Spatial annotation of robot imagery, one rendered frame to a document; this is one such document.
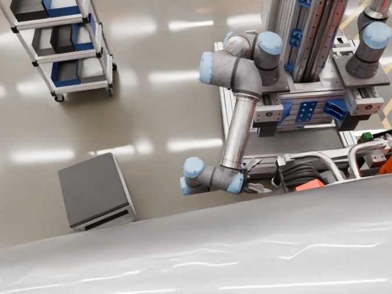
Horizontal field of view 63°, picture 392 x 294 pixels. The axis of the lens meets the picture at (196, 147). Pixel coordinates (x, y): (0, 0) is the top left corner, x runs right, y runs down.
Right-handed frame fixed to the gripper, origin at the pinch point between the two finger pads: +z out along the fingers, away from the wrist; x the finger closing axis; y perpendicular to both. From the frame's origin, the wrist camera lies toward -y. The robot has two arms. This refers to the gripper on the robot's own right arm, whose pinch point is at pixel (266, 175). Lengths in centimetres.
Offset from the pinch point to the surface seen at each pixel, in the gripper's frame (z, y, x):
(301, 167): 6.2, 20.9, -10.0
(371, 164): 36.7, 9.9, -7.6
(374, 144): 36.1, 18.2, -4.1
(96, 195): -86, -49, 30
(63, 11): -97, -3, 146
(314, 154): 13.7, 18.2, -4.3
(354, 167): 25.2, 18.4, -11.7
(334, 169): 18.1, 18.3, -11.3
